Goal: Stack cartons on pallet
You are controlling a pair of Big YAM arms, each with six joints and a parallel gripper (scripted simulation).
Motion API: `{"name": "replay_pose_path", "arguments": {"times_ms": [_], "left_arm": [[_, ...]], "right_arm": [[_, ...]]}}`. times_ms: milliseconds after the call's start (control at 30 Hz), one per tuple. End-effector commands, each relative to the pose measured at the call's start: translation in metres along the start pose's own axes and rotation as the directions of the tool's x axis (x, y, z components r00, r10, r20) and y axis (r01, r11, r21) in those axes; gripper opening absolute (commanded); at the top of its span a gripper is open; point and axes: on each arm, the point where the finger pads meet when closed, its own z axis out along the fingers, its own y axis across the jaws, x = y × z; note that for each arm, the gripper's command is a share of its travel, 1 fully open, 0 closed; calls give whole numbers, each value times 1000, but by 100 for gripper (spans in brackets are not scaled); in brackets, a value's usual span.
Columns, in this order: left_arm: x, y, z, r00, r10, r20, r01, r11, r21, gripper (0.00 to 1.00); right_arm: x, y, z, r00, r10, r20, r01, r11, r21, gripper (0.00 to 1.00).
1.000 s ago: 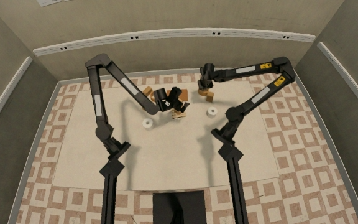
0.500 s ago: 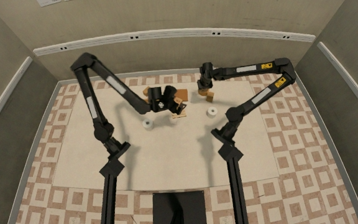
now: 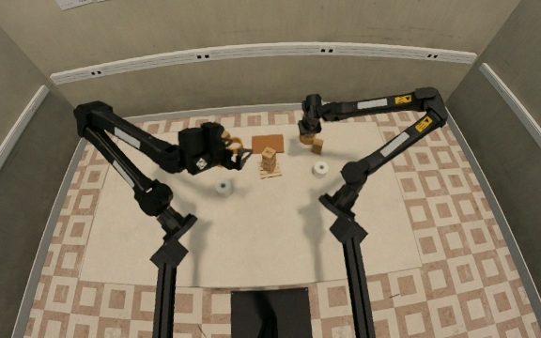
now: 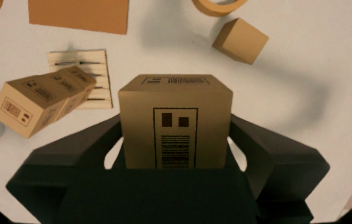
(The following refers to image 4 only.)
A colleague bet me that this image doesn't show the small wooden pallet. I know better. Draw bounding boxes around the small wooden pallet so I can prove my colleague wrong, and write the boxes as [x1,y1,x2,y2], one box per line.
[46,50,114,110]

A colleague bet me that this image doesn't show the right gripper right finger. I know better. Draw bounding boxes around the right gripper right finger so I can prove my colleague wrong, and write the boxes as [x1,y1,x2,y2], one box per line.
[228,114,331,204]

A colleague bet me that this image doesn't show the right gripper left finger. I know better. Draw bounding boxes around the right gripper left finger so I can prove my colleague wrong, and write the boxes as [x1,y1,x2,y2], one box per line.
[20,114,126,169]

